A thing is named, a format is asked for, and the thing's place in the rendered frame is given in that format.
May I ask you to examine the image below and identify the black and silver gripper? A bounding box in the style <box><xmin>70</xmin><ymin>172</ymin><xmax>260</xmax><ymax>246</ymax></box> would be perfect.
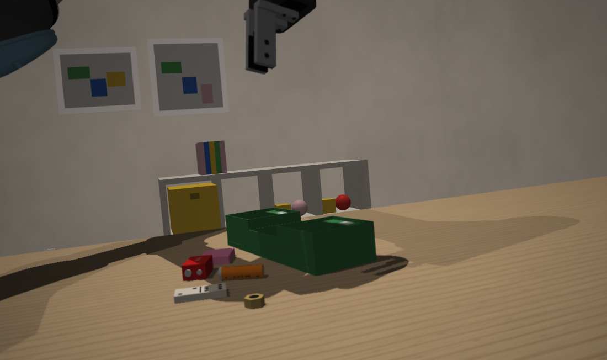
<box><xmin>244</xmin><ymin>0</ymin><xmax>316</xmax><ymax>74</ymax></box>

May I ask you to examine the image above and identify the orange aa battery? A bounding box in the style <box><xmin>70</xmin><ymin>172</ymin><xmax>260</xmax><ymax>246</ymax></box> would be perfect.
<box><xmin>218</xmin><ymin>264</ymin><xmax>264</xmax><ymax>280</ymax></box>

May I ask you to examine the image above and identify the brass hex nut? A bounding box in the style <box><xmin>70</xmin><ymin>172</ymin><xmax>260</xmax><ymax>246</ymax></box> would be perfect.
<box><xmin>244</xmin><ymin>293</ymin><xmax>265</xmax><ymax>309</ymax></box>

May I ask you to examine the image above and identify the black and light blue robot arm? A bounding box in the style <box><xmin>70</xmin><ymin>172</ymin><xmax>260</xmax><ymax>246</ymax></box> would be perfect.
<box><xmin>0</xmin><ymin>0</ymin><xmax>62</xmax><ymax>78</ymax></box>

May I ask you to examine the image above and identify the pink flat block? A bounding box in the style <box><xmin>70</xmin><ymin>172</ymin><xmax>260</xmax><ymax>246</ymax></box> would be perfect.
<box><xmin>202</xmin><ymin>248</ymin><xmax>235</xmax><ymax>265</ymax></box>

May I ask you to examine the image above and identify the green rack of bins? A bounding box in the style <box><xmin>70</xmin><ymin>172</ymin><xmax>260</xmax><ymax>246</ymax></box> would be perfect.
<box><xmin>225</xmin><ymin>208</ymin><xmax>377</xmax><ymax>276</ymax></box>

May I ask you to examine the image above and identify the white domino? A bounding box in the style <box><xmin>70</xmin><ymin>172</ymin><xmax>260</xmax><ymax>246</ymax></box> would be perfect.
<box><xmin>174</xmin><ymin>283</ymin><xmax>227</xmax><ymax>304</ymax></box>

